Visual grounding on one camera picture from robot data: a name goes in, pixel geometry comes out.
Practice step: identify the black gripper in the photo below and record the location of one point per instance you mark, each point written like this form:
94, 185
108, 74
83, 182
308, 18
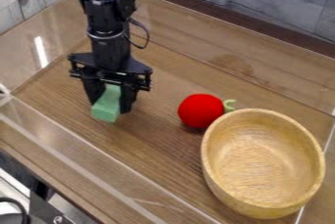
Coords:
108, 65

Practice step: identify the green rectangular block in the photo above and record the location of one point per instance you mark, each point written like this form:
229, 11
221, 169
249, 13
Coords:
106, 108

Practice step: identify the light wooden bowl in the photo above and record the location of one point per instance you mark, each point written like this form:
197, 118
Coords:
263, 163

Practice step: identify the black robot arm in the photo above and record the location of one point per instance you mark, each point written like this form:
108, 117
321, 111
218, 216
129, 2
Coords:
108, 17

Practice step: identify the red plush tomato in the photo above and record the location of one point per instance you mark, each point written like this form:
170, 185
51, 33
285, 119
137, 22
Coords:
200, 109

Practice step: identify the black metal stand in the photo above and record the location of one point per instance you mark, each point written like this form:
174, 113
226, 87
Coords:
25, 206

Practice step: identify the clear acrylic tray wall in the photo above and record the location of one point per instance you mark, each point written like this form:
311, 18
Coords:
98, 183

